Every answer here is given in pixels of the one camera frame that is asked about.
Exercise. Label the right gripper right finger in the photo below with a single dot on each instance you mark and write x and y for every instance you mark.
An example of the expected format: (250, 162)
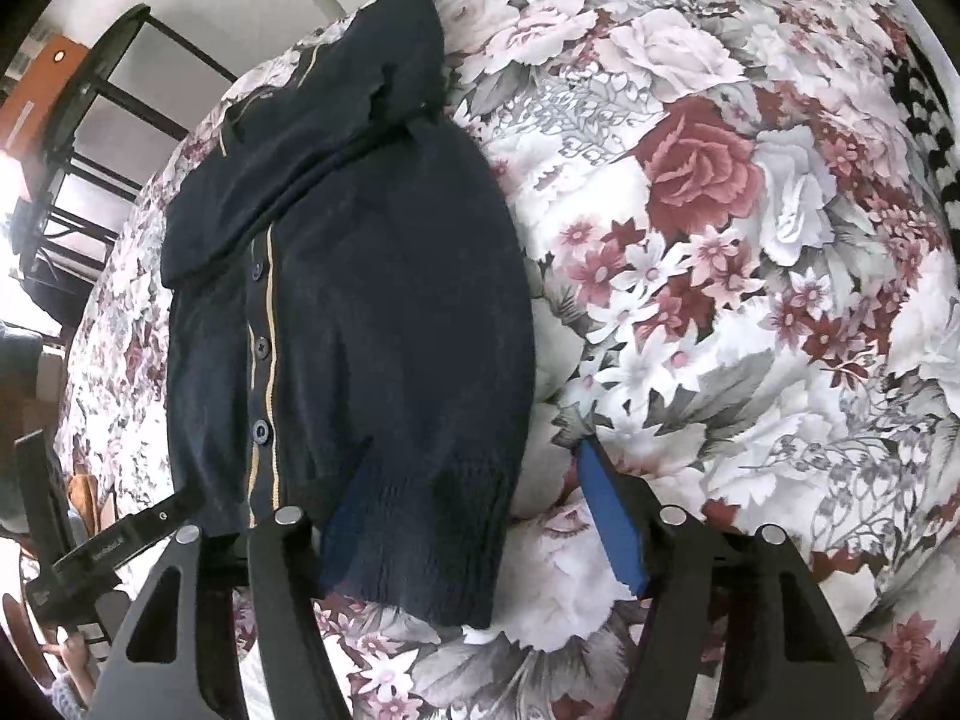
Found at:
(785, 654)

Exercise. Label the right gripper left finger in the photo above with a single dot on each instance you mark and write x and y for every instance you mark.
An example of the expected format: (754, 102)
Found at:
(234, 587)

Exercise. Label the navy knit cardigan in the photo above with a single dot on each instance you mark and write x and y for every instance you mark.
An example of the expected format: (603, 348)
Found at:
(351, 326)

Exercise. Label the person's left hand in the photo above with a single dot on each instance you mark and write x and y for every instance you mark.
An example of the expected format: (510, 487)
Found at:
(72, 691)

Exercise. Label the orange box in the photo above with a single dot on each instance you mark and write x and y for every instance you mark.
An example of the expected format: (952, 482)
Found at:
(25, 111)

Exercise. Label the black white striped cloth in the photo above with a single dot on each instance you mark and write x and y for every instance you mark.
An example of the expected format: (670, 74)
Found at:
(924, 109)

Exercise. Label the black metal bed frame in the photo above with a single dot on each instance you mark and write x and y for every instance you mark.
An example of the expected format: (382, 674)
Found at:
(48, 268)

